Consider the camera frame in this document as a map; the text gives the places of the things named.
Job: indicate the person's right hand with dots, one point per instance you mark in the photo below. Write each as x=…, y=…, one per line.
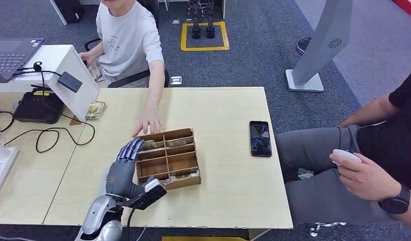
x=87, y=59

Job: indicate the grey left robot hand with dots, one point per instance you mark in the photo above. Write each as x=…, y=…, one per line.
x=120, y=176

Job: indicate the person's left hand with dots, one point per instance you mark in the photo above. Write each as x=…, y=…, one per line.
x=149, y=121
x=368, y=179

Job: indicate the white handheld remote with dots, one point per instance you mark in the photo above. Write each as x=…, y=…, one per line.
x=347, y=155

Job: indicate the pale key card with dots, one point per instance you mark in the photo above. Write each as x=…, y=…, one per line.
x=167, y=181
x=187, y=175

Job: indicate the wooden card organizer box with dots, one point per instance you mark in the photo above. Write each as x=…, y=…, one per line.
x=185, y=183

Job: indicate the person's left forearm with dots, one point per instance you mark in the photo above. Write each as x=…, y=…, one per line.
x=410, y=213
x=155, y=89

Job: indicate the person's right forearm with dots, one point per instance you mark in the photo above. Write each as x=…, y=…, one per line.
x=96, y=50
x=368, y=111

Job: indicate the patterned key card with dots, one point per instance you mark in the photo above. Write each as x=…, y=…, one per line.
x=149, y=145
x=176, y=143

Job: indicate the person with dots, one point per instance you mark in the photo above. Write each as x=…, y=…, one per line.
x=385, y=143
x=132, y=40

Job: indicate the patterned card pack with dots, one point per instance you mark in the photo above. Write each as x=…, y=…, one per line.
x=95, y=110

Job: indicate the small black adapter box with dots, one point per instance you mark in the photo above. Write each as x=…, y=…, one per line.
x=70, y=82

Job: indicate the black wristwatch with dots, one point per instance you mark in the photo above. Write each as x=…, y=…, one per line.
x=395, y=201

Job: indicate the white desk riser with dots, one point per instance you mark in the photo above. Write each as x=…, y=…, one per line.
x=52, y=56

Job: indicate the black office chair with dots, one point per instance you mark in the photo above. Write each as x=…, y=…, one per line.
x=125, y=81

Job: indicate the silver floor socket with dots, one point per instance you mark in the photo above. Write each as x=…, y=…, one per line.
x=176, y=80

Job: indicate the black cabinet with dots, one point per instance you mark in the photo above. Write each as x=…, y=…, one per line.
x=69, y=10

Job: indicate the chrome chair base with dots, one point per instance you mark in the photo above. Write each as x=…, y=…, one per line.
x=325, y=224

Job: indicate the black device with yellow label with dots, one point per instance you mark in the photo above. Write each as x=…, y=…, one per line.
x=37, y=109

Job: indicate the grey laptop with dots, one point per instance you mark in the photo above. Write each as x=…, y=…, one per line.
x=9, y=56

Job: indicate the small silver floor plate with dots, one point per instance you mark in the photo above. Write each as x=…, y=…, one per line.
x=175, y=21

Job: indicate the black smartphone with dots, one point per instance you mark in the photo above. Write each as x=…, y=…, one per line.
x=260, y=139

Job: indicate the white power strip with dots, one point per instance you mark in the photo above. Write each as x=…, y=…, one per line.
x=2, y=166

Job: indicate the grey kiosk stand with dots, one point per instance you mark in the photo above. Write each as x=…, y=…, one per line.
x=322, y=40

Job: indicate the round dark floor base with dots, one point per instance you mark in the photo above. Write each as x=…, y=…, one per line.
x=302, y=45

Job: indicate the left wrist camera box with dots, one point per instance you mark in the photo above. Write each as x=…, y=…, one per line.
x=152, y=196

